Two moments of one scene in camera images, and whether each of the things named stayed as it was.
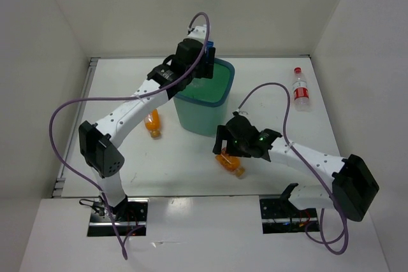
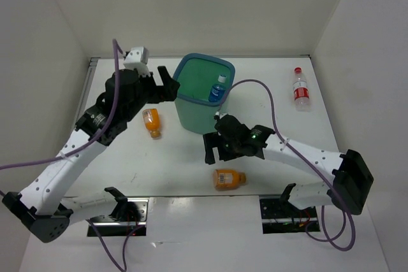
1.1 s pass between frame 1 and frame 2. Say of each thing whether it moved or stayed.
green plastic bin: stayed
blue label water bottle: moved
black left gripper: moved
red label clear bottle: stayed
